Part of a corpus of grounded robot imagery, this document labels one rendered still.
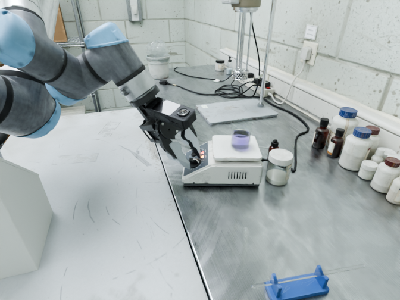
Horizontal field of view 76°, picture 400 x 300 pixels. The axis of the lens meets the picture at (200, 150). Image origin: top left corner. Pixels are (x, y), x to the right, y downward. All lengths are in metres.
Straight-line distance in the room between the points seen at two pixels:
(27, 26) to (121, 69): 0.16
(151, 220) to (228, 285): 0.21
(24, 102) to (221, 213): 0.49
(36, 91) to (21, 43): 0.20
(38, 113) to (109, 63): 0.21
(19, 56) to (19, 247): 0.31
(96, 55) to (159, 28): 2.45
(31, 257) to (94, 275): 0.11
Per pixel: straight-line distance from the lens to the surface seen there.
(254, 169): 0.64
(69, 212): 0.67
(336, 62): 1.11
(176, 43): 3.07
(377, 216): 0.71
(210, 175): 0.64
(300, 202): 0.67
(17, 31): 0.50
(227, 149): 0.66
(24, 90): 0.68
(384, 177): 0.77
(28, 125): 0.68
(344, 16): 1.10
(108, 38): 0.57
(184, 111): 0.54
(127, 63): 0.57
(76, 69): 0.58
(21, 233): 0.53
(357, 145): 0.80
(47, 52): 0.53
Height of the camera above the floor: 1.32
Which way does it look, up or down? 31 degrees down
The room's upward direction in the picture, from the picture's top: straight up
